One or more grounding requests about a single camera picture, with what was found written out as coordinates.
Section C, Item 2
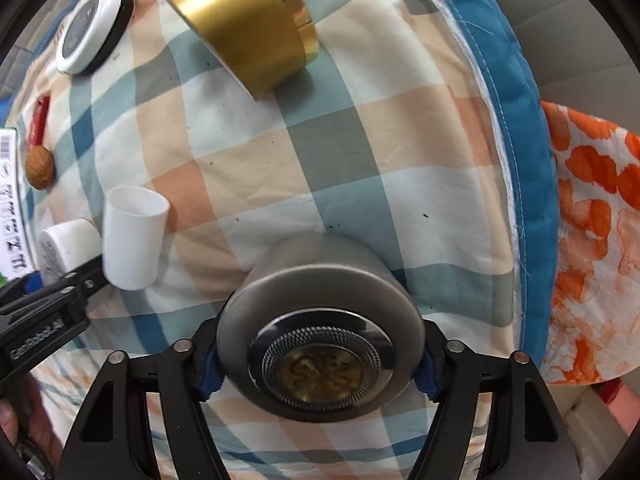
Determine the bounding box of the gold round tin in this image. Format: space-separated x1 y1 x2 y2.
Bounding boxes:
166 0 319 98

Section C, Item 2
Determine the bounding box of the brown walnut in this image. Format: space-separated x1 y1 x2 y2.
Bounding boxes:
25 145 55 190

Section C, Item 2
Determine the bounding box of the silver metal round tin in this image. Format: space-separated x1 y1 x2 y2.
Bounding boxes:
216 233 425 422

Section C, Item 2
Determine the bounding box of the white round black-lid jar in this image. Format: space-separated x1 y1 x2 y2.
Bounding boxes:
55 0 134 77

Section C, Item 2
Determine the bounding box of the plaid checkered blanket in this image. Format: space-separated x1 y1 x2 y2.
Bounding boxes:
8 0 561 480

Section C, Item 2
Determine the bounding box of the white plastic cylinder cup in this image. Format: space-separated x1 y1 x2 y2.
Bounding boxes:
102 185 170 290

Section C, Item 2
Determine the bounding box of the orange white floral cloth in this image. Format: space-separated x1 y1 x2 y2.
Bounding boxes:
542 102 640 386

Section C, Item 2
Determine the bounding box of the person's hand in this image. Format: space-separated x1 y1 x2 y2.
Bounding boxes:
0 375 63 468

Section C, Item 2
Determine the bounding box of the cardboard box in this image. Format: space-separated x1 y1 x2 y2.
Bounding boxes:
0 128 35 285

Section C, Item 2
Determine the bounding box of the red lighter box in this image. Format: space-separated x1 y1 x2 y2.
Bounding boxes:
27 93 51 151

